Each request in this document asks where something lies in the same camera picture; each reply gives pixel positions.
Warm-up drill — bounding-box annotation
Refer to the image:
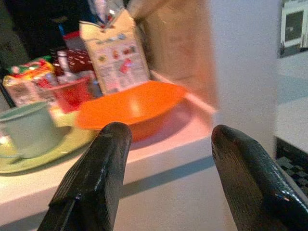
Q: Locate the white framed cabinet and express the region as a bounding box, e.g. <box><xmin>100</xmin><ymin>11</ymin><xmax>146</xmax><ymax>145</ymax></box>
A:
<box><xmin>279</xmin><ymin>0</ymin><xmax>308</xmax><ymax>58</ymax></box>

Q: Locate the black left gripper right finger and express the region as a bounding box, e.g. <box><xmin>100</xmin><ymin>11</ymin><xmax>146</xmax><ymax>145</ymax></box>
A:
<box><xmin>211</xmin><ymin>124</ymin><xmax>308</xmax><ymax>231</ymax></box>

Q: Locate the black patterned floor mat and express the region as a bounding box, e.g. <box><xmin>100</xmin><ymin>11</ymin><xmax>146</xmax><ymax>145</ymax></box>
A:
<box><xmin>274</xmin><ymin>136</ymin><xmax>308</xmax><ymax>197</ymax></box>

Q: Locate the pale green cup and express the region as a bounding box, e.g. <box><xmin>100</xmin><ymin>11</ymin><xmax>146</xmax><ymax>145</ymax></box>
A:
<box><xmin>0</xmin><ymin>101</ymin><xmax>64</xmax><ymax>165</ymax></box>

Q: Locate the yellow-green plate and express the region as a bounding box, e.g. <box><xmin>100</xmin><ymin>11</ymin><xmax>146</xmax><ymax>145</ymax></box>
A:
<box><xmin>0</xmin><ymin>105</ymin><xmax>102</xmax><ymax>174</ymax></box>

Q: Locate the dark red patterned box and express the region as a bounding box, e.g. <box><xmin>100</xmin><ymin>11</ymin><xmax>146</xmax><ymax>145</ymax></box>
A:
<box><xmin>50</xmin><ymin>30</ymin><xmax>95</xmax><ymax>76</ymax></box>

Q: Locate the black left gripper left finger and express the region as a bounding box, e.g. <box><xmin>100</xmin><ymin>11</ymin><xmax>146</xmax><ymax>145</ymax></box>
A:
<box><xmin>37</xmin><ymin>121</ymin><xmax>133</xmax><ymax>231</ymax></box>

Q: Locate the small colourful printed box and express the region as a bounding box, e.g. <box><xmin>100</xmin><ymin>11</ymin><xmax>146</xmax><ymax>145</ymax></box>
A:
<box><xmin>2</xmin><ymin>55</ymin><xmax>57</xmax><ymax>108</ymax></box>

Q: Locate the orange plastic bowl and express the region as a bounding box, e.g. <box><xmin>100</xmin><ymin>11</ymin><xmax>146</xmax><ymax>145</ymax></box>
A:
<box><xmin>75</xmin><ymin>80</ymin><xmax>188</xmax><ymax>142</ymax></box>

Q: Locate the tall printed cereal carton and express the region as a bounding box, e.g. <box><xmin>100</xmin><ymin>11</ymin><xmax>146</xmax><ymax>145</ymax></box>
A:
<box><xmin>78</xmin><ymin>9</ymin><xmax>151</xmax><ymax>95</ymax></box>

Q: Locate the red plastic cup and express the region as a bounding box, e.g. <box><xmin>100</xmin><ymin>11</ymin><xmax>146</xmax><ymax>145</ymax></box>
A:
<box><xmin>47</xmin><ymin>76</ymin><xmax>92</xmax><ymax>114</ymax></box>

